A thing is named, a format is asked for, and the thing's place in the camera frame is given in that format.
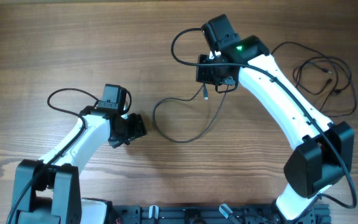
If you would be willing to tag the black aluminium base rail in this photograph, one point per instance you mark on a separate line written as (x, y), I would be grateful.
(249, 214)

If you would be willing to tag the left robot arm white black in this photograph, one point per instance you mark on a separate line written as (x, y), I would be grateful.
(47, 190)

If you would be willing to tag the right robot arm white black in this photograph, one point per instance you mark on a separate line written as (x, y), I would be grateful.
(322, 151)

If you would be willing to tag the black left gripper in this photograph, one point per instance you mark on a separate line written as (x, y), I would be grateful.
(138, 129)

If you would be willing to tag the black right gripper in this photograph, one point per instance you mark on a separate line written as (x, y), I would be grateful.
(202, 76)

